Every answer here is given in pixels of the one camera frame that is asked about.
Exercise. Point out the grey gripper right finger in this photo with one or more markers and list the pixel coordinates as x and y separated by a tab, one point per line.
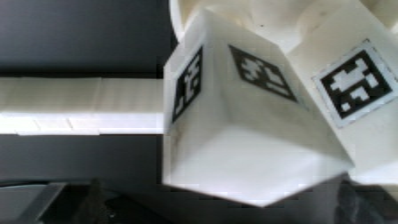
367	205

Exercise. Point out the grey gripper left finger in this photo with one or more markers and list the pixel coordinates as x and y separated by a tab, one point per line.
26	201

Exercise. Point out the white front rail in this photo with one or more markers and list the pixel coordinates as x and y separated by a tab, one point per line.
81	106

